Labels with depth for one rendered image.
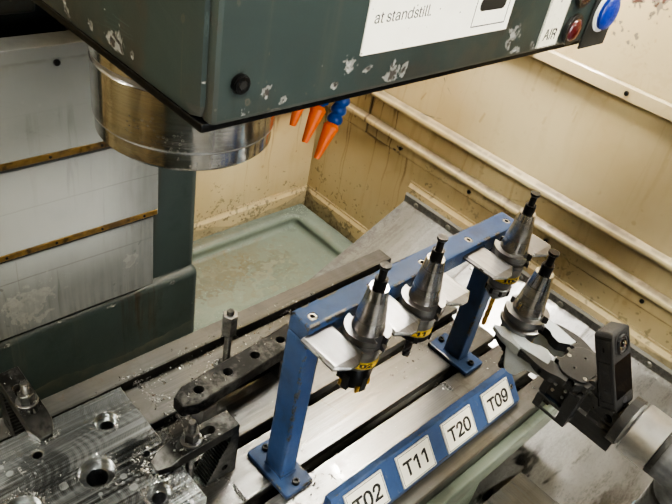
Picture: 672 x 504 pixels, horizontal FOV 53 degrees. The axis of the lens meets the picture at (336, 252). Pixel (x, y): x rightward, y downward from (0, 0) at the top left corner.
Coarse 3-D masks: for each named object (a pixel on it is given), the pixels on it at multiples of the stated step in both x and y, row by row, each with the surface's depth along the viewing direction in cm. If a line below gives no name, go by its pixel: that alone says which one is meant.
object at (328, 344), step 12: (312, 336) 85; (324, 336) 85; (336, 336) 85; (312, 348) 83; (324, 348) 83; (336, 348) 84; (348, 348) 84; (324, 360) 82; (336, 360) 82; (348, 360) 82
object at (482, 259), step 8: (480, 248) 107; (464, 256) 104; (472, 256) 105; (480, 256) 105; (488, 256) 105; (496, 256) 106; (472, 264) 103; (480, 264) 103; (488, 264) 104; (496, 264) 104; (504, 264) 104; (488, 272) 102; (496, 272) 102; (504, 272) 103
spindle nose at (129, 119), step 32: (96, 64) 53; (96, 96) 55; (128, 96) 52; (96, 128) 58; (128, 128) 54; (160, 128) 53; (192, 128) 53; (224, 128) 54; (256, 128) 57; (160, 160) 55; (192, 160) 55; (224, 160) 57
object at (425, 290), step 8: (424, 264) 90; (432, 264) 89; (440, 264) 89; (424, 272) 90; (432, 272) 89; (440, 272) 89; (416, 280) 91; (424, 280) 90; (432, 280) 90; (440, 280) 90; (416, 288) 91; (424, 288) 90; (432, 288) 90; (440, 288) 91; (416, 296) 91; (424, 296) 91; (432, 296) 91; (424, 304) 91; (432, 304) 92
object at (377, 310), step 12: (372, 288) 82; (372, 300) 82; (384, 300) 82; (360, 312) 84; (372, 312) 83; (384, 312) 84; (360, 324) 84; (372, 324) 84; (384, 324) 85; (372, 336) 85
